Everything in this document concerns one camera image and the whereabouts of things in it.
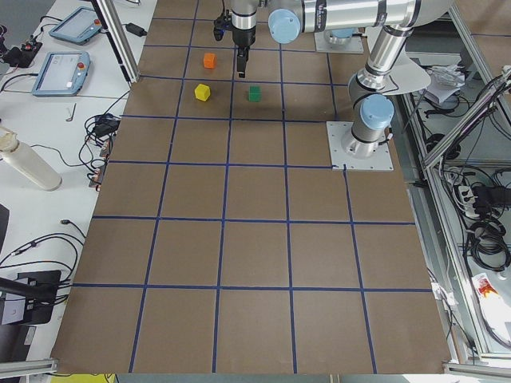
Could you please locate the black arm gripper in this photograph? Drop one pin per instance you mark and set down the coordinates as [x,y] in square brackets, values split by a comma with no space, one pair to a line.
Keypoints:
[243,37]

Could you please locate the orange wooden block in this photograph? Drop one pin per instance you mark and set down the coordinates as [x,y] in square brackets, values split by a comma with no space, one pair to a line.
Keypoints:
[209,60]

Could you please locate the green wooden block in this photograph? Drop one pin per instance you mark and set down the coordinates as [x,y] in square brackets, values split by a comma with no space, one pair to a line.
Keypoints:
[254,93]

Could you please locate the yellow wooden block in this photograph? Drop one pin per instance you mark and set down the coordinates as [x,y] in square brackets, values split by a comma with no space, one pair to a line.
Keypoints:
[202,92]

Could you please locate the black power adapter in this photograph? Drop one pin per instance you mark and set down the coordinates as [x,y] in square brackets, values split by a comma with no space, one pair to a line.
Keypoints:
[135,29]

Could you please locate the far teach pendant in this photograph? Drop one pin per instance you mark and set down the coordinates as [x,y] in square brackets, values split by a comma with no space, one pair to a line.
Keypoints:
[79,27]

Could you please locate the teach pendant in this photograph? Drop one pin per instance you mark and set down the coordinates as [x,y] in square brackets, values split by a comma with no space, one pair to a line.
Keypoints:
[79,27]
[62,74]

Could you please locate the near teach pendant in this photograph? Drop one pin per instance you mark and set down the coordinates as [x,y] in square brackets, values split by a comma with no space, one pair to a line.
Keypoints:
[62,74]

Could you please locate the hex key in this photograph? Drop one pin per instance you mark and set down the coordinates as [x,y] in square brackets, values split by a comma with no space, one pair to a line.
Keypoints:
[71,112]

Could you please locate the white bottle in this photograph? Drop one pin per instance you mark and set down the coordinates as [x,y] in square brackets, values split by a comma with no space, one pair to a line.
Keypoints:
[26,161]

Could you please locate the white power strip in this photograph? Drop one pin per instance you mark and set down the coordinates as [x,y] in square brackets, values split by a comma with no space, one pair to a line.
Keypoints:
[465,200]

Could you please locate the black monitor stand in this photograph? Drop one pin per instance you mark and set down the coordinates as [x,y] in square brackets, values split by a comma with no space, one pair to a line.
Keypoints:
[29,299]

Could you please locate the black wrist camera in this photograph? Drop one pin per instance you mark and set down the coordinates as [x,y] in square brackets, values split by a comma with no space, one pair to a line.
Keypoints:
[222,24]

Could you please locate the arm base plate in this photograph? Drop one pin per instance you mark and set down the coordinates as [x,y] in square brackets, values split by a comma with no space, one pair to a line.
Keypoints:
[347,153]
[347,41]

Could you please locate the aluminium frame rail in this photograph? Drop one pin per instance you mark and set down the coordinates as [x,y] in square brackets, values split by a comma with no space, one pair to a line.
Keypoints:
[111,24]

